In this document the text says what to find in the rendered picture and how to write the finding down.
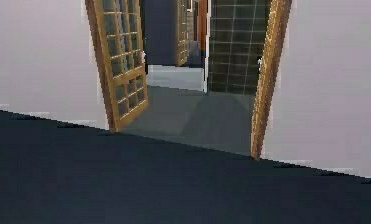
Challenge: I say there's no wooden glass-paned room door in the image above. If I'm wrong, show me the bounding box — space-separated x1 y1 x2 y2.
175 0 191 67
91 0 150 132

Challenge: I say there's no wooden door frame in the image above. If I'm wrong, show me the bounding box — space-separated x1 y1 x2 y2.
250 0 293 160

